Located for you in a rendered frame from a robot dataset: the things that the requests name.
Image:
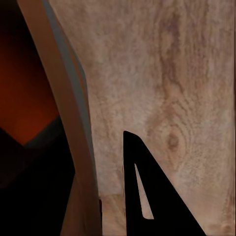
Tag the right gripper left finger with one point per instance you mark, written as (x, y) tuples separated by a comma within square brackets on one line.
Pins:
[(35, 202)]

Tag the can of soda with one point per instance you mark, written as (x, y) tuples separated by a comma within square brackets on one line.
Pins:
[(28, 111)]

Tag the trash can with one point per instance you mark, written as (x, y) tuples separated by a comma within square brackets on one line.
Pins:
[(38, 24)]

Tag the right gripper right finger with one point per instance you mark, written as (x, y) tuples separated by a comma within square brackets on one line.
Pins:
[(171, 216)]

